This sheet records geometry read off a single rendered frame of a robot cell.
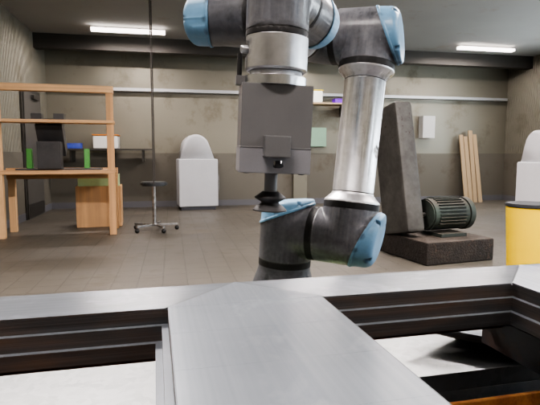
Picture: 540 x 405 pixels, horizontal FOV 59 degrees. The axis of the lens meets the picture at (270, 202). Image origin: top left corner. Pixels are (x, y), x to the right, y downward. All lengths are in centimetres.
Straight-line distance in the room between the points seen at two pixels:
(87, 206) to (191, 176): 254
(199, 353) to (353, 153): 64
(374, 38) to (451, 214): 418
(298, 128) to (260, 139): 5
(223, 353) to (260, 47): 33
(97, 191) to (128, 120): 303
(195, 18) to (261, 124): 24
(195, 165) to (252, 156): 873
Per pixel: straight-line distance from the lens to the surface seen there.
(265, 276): 103
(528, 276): 76
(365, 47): 101
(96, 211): 744
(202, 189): 932
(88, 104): 1025
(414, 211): 494
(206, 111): 1015
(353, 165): 98
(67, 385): 85
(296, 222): 99
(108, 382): 83
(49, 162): 678
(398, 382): 39
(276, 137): 55
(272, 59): 56
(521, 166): 740
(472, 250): 510
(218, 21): 72
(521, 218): 438
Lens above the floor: 103
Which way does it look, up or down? 5 degrees down
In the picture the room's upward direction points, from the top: straight up
